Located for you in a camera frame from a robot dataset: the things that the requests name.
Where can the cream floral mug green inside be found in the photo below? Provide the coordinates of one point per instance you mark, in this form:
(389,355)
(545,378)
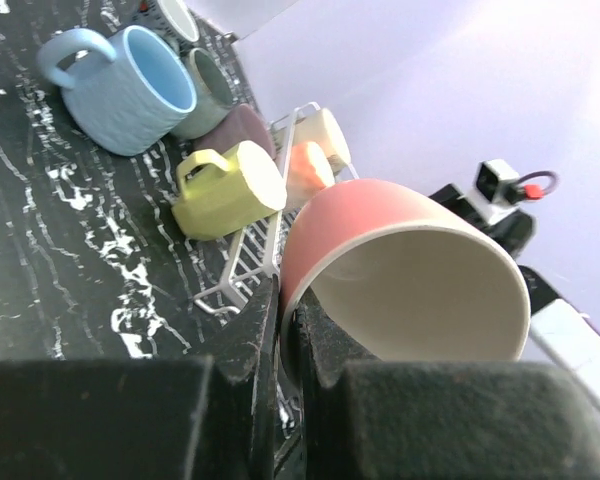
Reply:
(322,128)

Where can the light blue mug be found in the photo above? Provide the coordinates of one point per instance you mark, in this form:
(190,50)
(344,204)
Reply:
(125,92)

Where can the mauve purple mug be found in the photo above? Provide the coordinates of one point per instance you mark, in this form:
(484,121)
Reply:
(243,123)

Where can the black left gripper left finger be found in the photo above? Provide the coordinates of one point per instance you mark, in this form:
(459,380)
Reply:
(206,416)

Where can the pink mug cream inside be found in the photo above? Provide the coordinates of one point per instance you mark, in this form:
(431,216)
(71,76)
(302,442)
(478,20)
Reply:
(403,276)

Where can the grey green mug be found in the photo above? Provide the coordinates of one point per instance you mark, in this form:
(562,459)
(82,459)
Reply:
(214,97)

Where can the salmon pink speckled mug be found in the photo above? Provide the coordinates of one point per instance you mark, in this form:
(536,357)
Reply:
(309,172)

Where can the white wire dish rack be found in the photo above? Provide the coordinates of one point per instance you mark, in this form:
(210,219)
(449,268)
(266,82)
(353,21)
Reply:
(255,251)

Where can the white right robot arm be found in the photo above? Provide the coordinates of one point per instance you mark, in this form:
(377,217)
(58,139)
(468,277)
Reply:
(558,329)

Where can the yellow green mug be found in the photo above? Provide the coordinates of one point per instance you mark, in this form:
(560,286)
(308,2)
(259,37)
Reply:
(223,193)

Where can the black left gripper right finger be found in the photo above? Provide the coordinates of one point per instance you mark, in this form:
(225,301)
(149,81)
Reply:
(368,419)

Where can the small white grey mug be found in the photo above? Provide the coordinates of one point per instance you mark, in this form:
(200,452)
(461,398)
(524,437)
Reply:
(171,20)

